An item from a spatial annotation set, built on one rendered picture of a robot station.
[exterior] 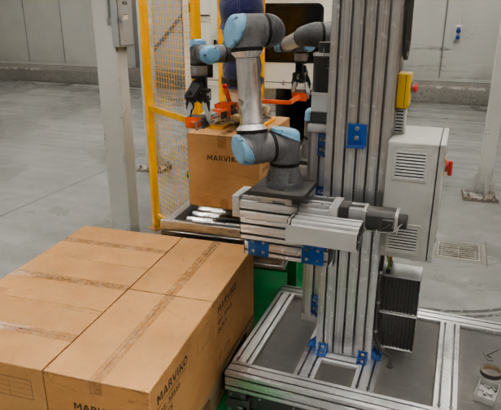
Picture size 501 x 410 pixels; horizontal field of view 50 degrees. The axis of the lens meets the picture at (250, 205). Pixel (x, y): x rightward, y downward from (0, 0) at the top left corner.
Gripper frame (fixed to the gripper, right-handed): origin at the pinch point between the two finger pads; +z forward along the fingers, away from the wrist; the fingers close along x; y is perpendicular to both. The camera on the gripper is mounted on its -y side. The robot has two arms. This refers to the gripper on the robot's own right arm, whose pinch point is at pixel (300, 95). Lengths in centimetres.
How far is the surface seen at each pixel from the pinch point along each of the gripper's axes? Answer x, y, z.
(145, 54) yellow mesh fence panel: -130, -53, -17
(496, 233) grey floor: 134, -132, 123
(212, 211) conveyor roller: -46, 28, 68
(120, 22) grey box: -116, 1, -41
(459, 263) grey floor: 104, -62, 122
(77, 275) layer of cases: -72, 128, 67
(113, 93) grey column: -127, -1, 4
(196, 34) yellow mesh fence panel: -69, -8, -33
